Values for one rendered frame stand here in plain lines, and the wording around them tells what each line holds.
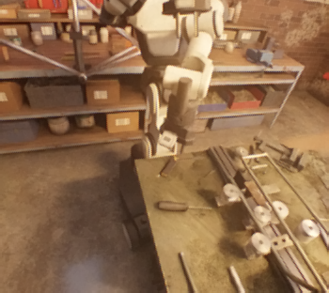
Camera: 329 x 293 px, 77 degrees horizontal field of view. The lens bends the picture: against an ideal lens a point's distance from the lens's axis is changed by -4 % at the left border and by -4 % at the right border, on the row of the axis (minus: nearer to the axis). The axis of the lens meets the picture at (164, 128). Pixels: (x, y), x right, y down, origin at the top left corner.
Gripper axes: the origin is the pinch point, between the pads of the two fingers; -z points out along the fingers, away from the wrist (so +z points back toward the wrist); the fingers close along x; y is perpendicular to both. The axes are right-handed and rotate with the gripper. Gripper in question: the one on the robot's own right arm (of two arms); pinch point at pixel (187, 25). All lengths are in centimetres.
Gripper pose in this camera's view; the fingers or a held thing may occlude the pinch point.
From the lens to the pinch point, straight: 60.3
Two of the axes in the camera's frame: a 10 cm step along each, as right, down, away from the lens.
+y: 0.1, -2.8, 9.6
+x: 10.0, -0.6, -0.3
